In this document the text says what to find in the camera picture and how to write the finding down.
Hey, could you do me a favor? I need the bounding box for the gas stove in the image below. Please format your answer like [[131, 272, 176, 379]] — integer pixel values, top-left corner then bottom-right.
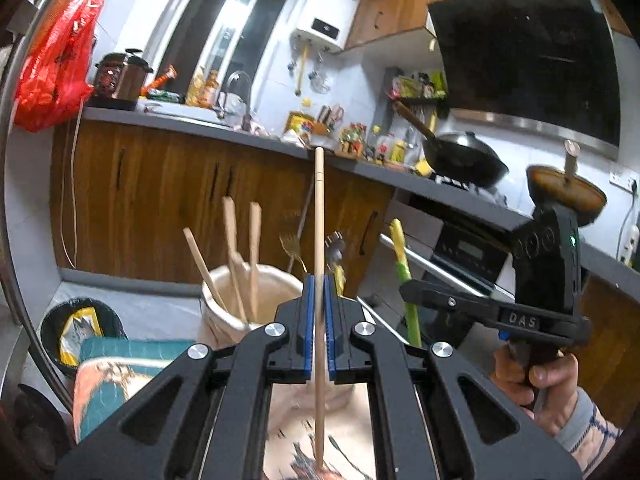
[[431, 172, 507, 202]]

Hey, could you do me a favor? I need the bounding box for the light wooden chopstick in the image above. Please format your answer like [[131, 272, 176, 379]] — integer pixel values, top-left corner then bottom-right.
[[248, 201, 262, 322], [312, 146, 329, 467], [222, 196, 249, 324]]

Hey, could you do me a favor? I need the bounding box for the curved metal frame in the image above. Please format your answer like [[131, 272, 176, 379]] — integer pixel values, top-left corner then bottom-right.
[[0, 7, 68, 398]]

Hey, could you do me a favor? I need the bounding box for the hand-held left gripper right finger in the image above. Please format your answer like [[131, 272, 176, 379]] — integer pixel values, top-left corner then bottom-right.
[[323, 274, 583, 480]]

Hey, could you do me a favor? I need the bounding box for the printed quilted table mat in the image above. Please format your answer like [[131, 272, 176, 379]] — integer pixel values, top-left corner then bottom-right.
[[72, 337, 377, 480]]

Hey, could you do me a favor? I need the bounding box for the white power strip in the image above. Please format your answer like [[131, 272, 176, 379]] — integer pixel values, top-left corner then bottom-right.
[[619, 224, 640, 267]]

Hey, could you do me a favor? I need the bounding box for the person's right hand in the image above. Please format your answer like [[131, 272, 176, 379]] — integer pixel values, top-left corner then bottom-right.
[[492, 344, 581, 437]]

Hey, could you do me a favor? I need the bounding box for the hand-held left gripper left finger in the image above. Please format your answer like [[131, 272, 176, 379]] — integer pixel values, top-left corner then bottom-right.
[[54, 274, 317, 480]]

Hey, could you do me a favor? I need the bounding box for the white floral ceramic utensil holder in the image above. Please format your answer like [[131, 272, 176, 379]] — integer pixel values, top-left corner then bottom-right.
[[197, 261, 371, 428]]

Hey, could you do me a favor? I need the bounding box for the wall spice rack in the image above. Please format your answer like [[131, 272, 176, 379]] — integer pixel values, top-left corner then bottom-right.
[[384, 66, 449, 117]]

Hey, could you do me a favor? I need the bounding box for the chrome kitchen faucet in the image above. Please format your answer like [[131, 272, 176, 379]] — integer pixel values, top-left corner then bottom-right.
[[219, 70, 254, 123]]

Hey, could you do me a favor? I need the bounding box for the black trash bin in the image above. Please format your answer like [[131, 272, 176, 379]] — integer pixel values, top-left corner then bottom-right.
[[39, 297, 126, 379]]

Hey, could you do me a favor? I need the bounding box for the white water heater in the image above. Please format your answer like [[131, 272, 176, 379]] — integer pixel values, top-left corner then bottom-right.
[[291, 0, 362, 54]]

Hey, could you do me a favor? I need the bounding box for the yellow-green plastic utensil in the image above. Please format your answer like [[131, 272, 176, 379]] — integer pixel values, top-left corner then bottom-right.
[[388, 218, 424, 347]]

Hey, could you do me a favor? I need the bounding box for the orange snack packet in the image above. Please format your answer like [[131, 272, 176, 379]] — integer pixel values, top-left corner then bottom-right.
[[139, 64, 179, 97]]

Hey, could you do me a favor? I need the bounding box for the white cord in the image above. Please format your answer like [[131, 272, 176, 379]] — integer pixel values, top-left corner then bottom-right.
[[59, 101, 84, 269]]

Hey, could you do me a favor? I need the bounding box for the black built-in oven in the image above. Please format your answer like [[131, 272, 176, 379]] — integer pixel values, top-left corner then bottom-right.
[[431, 220, 517, 292]]

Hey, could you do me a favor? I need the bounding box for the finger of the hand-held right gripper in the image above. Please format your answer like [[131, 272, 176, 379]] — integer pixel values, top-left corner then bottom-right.
[[398, 279, 501, 329]]

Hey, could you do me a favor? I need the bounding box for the gold metal fork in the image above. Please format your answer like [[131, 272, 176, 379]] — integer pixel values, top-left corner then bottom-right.
[[278, 232, 309, 276]]

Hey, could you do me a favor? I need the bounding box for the black wok with wooden handle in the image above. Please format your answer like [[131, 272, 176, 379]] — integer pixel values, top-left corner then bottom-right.
[[392, 101, 510, 189]]

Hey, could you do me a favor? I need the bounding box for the yellow packet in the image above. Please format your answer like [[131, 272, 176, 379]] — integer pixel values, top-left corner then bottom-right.
[[59, 307, 104, 367]]

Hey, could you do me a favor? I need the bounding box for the brown electric pressure cooker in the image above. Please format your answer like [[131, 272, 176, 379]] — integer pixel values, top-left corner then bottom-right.
[[88, 48, 154, 112]]

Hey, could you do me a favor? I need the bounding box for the brown wooden pot lid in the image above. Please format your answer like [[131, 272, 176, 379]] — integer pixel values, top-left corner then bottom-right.
[[526, 139, 609, 224]]

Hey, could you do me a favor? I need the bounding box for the yellow gas pipe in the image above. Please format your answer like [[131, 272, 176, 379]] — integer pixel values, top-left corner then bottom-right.
[[294, 44, 306, 97]]

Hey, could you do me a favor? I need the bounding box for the glass window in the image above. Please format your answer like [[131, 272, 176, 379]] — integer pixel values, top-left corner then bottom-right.
[[144, 0, 307, 107]]

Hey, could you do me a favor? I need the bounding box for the white wall socket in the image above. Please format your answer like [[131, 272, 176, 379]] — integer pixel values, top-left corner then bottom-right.
[[609, 169, 640, 190]]

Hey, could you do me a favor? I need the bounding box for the group of condiment bottles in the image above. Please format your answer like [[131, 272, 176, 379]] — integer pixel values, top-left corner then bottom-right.
[[339, 121, 417, 167]]

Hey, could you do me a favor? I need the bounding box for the person's right forearm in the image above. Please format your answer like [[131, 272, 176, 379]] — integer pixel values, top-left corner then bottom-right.
[[554, 389, 626, 469]]

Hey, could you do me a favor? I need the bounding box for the red plastic bag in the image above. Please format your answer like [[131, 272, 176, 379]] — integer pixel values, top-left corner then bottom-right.
[[14, 0, 110, 134]]

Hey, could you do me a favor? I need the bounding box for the grey metal bar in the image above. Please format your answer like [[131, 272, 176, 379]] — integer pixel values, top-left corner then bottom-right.
[[378, 233, 497, 297]]

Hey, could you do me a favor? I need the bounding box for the cooking oil bottle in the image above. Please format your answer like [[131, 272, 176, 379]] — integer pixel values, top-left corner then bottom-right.
[[186, 66, 222, 109]]

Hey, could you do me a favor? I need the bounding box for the black range hood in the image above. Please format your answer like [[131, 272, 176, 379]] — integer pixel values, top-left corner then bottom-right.
[[425, 0, 624, 162]]

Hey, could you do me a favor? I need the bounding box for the wooden wall cabinet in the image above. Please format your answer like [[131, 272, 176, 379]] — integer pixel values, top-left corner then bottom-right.
[[345, 0, 617, 52]]

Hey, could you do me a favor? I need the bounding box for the thin wooden chopstick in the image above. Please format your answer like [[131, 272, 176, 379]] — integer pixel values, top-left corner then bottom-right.
[[182, 227, 232, 314]]

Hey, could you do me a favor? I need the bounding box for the wooden kitchen base cabinet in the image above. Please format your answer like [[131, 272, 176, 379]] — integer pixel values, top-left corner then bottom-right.
[[51, 119, 640, 413]]

